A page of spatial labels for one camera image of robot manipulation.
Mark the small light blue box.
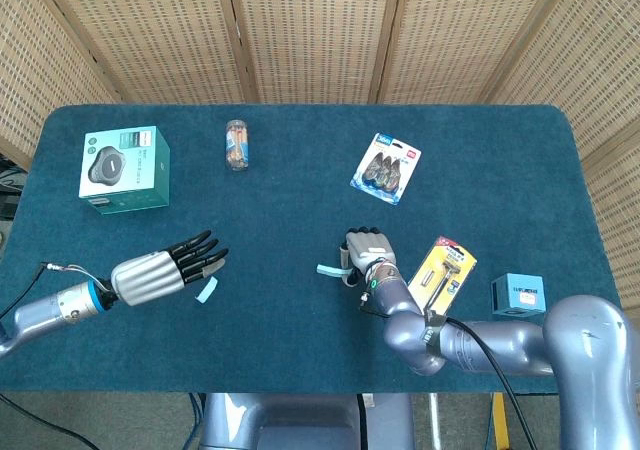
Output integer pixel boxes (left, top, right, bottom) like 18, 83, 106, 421
490, 272, 546, 320

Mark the blue blister pack of tapes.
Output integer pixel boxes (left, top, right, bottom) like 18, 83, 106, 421
348, 131, 423, 207

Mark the blue-grey robot torso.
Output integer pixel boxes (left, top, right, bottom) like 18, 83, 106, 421
198, 392, 416, 450

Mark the light blue strip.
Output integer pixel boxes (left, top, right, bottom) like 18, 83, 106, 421
194, 275, 220, 305

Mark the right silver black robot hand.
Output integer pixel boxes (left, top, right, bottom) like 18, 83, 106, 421
338, 225, 399, 288

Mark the clear jar of wooden pegs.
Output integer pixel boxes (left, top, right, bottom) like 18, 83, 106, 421
223, 118, 251, 173

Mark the yellow razor blister pack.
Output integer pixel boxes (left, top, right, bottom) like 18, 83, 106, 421
406, 235, 479, 322

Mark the blue floor cable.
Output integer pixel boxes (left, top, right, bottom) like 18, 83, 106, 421
185, 393, 207, 449

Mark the black floor cable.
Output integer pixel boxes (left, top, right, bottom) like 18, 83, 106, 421
0, 394, 102, 450

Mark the green cardboard product box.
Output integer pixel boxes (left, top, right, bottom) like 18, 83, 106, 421
77, 124, 172, 216

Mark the teal table cloth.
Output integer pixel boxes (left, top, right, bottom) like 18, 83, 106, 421
0, 102, 624, 396

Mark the woven rattan folding screen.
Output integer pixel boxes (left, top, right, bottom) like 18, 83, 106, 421
0, 0, 640, 316

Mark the white table leg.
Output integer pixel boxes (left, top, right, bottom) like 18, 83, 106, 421
428, 393, 444, 450

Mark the black strap on right arm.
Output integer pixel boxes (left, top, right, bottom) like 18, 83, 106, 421
421, 309, 450, 359

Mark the grey cable on left arm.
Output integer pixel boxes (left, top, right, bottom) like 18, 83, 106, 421
0, 261, 114, 322

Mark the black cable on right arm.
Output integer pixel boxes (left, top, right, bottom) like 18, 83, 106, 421
358, 293, 539, 450

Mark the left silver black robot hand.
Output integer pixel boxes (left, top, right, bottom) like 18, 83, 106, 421
109, 229, 231, 308

